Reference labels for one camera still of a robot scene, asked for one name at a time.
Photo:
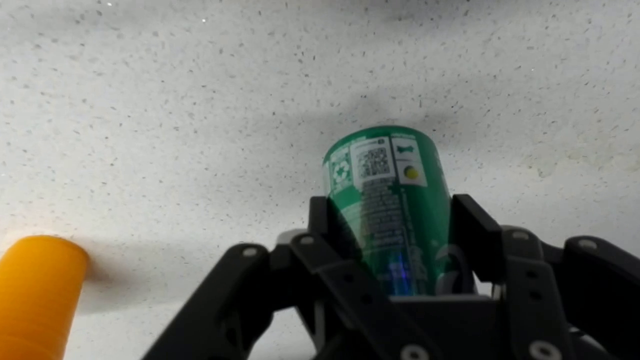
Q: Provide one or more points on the orange plastic cup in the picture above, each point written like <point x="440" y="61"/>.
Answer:
<point x="36" y="293"/>

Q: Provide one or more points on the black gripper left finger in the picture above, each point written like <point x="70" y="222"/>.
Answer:
<point x="227" y="306"/>

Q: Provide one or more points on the green soda can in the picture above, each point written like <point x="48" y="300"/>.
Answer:
<point x="392" y="221"/>

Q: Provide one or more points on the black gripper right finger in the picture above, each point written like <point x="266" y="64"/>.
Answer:
<point x="572" y="300"/>

